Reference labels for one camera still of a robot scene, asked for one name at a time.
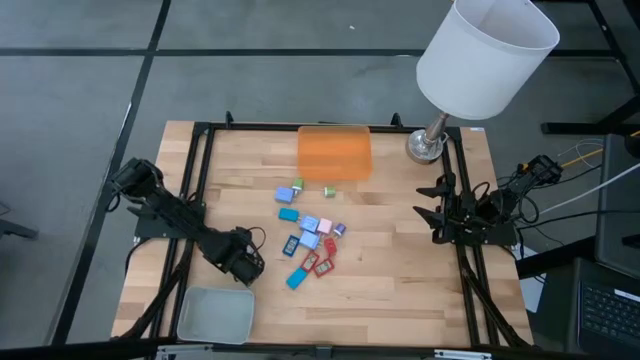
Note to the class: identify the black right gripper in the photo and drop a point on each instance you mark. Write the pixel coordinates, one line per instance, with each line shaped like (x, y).
(452, 212)

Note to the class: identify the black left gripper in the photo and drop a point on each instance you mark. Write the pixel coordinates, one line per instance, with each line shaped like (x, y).
(237, 255)

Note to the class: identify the dark blue key tag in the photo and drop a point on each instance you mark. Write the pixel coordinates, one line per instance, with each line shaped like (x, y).
(290, 245)

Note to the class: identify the grey plastic bin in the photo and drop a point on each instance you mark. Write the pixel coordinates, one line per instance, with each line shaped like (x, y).
(215, 315)

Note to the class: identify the red key tag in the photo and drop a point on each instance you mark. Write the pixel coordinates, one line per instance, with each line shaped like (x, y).
(323, 267)
(309, 261)

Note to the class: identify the light blue key tag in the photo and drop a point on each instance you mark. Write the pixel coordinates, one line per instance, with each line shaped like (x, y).
(309, 240)

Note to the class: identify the light blue wall charger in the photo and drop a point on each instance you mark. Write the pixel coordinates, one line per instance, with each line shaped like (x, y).
(309, 223)

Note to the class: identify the green wall charger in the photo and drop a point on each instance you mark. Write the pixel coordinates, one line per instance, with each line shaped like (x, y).
(329, 191)
(298, 184)

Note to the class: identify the purple wall charger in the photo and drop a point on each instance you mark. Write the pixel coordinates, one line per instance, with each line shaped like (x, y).
(339, 230)

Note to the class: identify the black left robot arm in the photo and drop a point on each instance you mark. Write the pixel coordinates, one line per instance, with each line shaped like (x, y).
(170, 210)

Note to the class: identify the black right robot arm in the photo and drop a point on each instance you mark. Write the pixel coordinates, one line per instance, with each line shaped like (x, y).
(500, 205)

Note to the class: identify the black table clamp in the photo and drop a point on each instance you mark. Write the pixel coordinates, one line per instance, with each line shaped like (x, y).
(396, 119)
(229, 119)

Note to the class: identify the translucent orange plastic bin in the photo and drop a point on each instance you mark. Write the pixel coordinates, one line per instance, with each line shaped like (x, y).
(335, 152)

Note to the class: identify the silver lamp with white shade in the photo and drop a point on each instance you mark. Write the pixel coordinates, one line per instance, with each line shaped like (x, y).
(485, 60)

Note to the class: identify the black monitor panel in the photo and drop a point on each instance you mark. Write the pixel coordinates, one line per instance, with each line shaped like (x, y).
(617, 200)

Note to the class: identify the black laptop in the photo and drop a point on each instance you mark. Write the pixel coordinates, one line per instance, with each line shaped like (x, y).
(610, 312)

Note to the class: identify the black chair base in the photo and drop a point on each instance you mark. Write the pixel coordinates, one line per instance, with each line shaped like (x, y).
(15, 230)

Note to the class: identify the black aluminium table frame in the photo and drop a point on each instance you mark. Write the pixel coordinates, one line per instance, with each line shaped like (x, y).
(250, 126)

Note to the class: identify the black desk leg frame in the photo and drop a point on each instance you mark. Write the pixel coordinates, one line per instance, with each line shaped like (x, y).
(575, 128)

